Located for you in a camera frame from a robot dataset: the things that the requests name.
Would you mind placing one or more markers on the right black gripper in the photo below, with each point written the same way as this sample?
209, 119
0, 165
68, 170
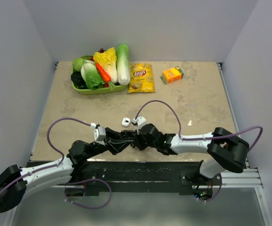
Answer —
138, 143

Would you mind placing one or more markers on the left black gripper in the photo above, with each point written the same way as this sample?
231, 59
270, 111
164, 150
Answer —
116, 148

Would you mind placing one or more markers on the white earbud charging case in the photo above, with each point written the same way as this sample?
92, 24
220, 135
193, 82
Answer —
126, 122

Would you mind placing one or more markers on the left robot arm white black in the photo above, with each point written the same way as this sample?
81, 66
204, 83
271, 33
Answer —
17, 183

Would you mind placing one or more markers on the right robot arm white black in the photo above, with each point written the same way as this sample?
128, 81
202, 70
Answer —
228, 152

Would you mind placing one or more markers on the green plastic vegetable tray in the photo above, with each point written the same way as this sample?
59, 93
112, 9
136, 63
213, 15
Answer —
103, 90

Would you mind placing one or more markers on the green white bok choy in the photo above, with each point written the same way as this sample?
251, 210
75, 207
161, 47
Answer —
91, 76

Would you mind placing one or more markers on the yellow Lays chips bag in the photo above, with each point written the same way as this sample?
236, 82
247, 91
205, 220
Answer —
141, 78

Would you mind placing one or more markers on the orange toy carrot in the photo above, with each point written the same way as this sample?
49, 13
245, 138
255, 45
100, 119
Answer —
105, 77

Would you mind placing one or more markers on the dark green toy vegetable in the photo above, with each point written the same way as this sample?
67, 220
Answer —
78, 81

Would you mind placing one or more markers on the orange green carton box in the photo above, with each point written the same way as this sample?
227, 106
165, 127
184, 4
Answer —
171, 75

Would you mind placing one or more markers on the yellow toy cabbage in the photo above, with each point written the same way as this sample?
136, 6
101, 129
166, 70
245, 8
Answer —
107, 60

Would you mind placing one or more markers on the round green cabbage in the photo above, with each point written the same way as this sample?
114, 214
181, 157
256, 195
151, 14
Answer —
78, 63

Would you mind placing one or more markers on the tall green napa cabbage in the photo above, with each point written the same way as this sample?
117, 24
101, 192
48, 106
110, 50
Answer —
123, 64

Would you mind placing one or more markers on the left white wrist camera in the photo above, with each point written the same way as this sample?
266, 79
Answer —
99, 133

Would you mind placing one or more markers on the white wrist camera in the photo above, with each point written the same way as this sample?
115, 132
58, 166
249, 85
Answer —
99, 133
139, 122

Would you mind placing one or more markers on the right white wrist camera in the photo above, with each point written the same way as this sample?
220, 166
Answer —
139, 122

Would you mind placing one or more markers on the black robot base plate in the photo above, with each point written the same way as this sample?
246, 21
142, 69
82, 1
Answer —
141, 177

